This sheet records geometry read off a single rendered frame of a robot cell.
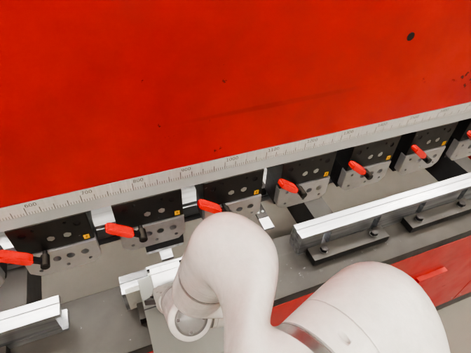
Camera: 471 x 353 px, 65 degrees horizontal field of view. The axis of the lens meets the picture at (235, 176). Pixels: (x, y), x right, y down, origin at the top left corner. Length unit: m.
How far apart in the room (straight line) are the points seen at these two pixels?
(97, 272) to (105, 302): 1.14
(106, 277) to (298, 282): 1.36
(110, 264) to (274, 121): 1.75
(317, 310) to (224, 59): 0.45
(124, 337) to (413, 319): 0.90
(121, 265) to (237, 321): 2.01
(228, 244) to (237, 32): 0.38
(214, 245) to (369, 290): 0.16
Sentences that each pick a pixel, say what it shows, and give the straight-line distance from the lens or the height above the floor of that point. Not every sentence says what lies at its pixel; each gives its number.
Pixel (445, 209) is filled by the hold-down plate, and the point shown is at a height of 0.91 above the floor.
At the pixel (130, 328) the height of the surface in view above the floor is 0.87.
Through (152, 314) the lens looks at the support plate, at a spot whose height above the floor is 1.00.
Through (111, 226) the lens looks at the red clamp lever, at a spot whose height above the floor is 1.31.
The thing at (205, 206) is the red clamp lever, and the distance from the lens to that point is 0.82.
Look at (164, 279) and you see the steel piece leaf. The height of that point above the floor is 1.00.
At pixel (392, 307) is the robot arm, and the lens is 0.39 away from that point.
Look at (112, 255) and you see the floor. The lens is 2.40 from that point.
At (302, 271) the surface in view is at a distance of 1.26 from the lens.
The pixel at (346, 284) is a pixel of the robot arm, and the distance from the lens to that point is 0.39.
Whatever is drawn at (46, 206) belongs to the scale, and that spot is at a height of 1.38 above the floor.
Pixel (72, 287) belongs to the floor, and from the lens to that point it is 2.35.
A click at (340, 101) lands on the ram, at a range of 0.86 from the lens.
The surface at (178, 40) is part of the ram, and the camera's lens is 0.63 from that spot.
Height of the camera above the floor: 1.93
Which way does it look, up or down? 44 degrees down
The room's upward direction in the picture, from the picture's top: 3 degrees clockwise
